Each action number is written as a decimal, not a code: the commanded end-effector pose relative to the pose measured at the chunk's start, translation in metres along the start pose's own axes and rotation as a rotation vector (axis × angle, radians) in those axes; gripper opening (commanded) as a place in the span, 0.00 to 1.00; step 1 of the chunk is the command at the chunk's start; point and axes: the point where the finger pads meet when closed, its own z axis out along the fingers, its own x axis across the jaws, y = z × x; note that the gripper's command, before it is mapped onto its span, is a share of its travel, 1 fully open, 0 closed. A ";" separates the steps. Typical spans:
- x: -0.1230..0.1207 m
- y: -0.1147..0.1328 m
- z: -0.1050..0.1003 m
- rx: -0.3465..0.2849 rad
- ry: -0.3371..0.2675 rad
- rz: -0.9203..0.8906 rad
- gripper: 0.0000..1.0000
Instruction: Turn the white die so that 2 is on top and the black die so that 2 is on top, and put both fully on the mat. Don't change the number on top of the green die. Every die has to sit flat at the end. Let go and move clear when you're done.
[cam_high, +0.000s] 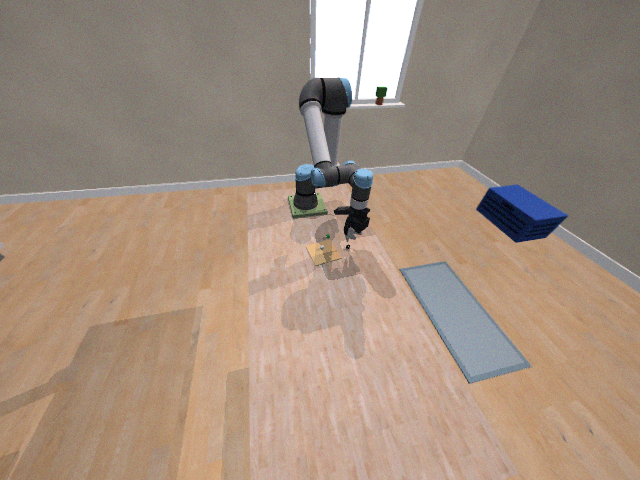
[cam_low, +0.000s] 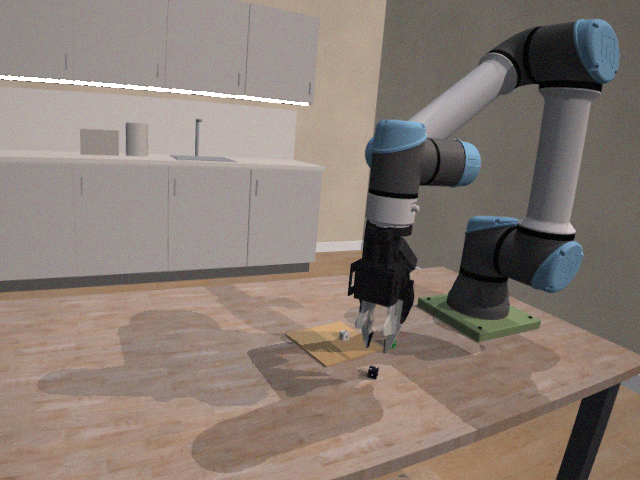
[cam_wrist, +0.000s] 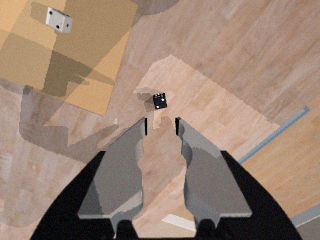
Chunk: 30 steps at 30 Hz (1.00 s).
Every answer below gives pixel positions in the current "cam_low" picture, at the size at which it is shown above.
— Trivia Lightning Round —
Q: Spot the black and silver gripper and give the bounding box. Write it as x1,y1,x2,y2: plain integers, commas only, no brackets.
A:
348,220,414,354

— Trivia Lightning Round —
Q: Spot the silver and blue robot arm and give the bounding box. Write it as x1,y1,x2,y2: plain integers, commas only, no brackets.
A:
365,19,620,320

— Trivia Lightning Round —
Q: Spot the tan flat mat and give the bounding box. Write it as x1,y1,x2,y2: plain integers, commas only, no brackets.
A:
286,321,383,367

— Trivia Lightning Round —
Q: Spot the black die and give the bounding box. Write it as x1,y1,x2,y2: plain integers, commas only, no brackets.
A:
367,366,379,379

